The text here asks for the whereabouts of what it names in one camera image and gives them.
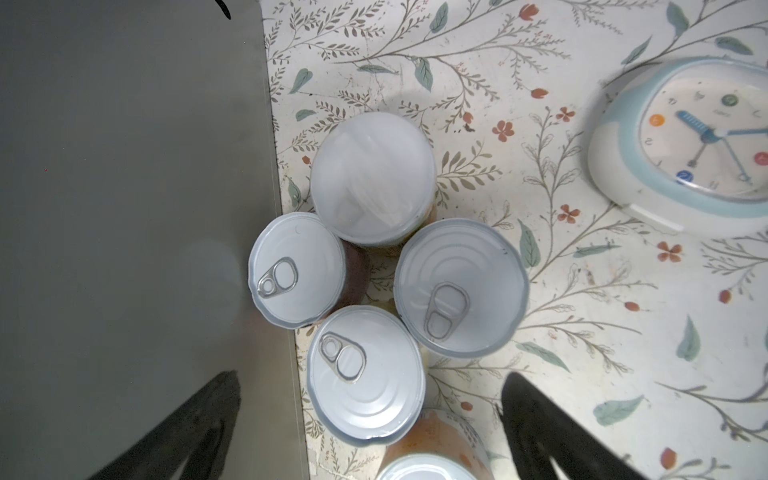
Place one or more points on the dark red label can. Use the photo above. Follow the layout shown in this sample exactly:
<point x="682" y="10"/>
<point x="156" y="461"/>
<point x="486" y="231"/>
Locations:
<point x="300" y="272"/>

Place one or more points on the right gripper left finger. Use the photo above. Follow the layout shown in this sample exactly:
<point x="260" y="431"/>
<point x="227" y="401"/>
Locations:
<point x="192" y="442"/>

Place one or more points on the silver top can right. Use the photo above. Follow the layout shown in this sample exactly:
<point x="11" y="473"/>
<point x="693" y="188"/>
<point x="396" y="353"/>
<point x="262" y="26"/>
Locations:
<point x="461" y="288"/>

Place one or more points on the yellow label can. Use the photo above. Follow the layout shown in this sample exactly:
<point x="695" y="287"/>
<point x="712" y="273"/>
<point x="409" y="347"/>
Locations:
<point x="365" y="376"/>

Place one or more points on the beige metal cabinet counter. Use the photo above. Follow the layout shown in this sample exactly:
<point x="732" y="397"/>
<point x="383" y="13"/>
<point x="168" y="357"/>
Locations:
<point x="138" y="167"/>

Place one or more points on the orange label can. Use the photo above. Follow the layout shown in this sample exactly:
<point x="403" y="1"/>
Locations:
<point x="440" y="445"/>

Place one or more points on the plastic lid tall can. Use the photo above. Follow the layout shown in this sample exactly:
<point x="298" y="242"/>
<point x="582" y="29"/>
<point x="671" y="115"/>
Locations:
<point x="374" y="180"/>

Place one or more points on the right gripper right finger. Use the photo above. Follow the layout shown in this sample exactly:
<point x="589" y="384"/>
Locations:
<point x="543" y="437"/>

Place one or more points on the white teal alarm clock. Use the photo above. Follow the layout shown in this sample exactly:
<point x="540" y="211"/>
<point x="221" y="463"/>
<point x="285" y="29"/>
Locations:
<point x="683" y="148"/>

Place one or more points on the floral table mat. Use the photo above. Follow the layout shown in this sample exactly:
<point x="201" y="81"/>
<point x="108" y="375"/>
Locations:
<point x="655" y="342"/>

